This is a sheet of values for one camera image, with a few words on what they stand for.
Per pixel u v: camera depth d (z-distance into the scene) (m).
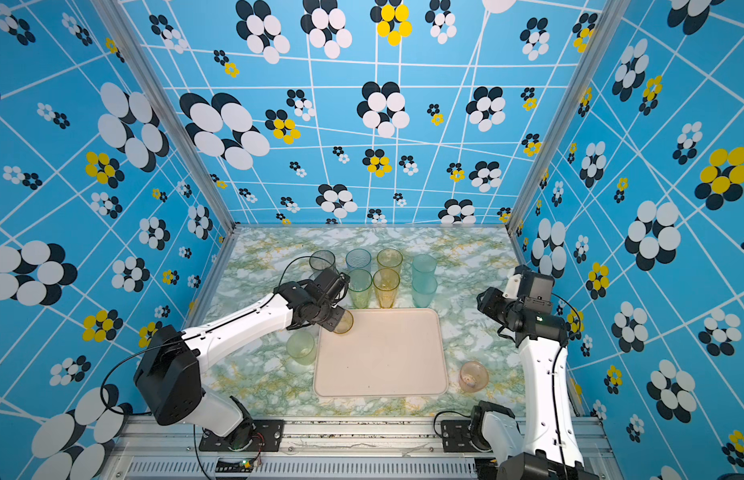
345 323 0.77
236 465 0.71
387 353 0.89
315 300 0.62
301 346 0.86
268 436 0.74
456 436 0.73
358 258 0.99
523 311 0.54
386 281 0.94
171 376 0.42
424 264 1.06
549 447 0.38
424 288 0.95
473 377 0.83
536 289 0.56
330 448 0.72
